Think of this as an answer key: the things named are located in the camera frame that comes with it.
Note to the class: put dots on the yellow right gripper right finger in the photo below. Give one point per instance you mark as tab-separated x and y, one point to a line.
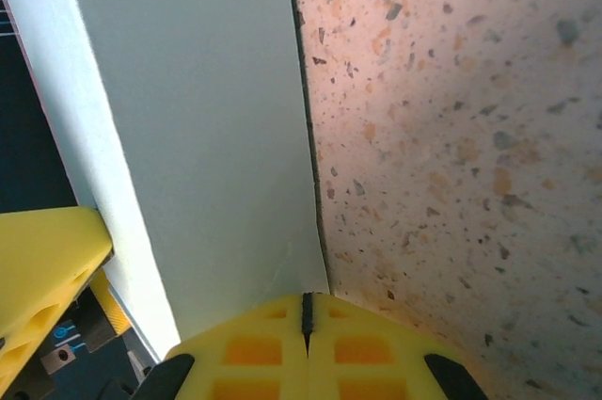
376	353

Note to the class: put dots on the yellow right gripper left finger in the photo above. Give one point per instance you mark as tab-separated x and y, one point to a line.
254	353

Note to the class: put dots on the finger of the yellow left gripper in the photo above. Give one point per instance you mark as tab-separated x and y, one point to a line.
42	268
110	306

